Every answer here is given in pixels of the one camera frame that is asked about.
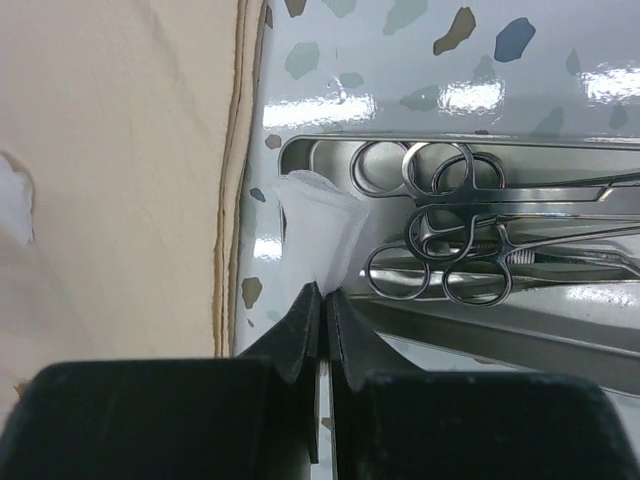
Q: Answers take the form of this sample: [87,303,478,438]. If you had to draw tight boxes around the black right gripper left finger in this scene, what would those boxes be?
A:
[1,283,320,479]

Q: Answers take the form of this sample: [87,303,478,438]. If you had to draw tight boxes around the steel hemostat clamp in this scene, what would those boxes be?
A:
[361,232,639,308]

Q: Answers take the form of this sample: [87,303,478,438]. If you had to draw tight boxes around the steel scissors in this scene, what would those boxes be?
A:
[349,141,639,200]

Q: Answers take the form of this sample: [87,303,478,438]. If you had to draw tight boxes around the metal instrument tray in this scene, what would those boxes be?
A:
[279,135,639,395]

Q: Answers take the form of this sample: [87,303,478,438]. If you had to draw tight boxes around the steel tweezers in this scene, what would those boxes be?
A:
[506,246,639,282]

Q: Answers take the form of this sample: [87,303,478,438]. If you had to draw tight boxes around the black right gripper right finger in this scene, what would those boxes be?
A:
[324,292,639,479]

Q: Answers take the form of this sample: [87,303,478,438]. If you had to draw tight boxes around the beige cloth drape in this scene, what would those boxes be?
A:
[1,1,267,407]

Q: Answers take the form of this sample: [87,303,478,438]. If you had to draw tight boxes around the steel forceps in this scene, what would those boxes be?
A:
[404,203,639,265]

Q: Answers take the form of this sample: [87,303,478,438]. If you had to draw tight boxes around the white gauze pad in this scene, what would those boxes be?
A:
[273,170,376,300]
[1,155,34,245]

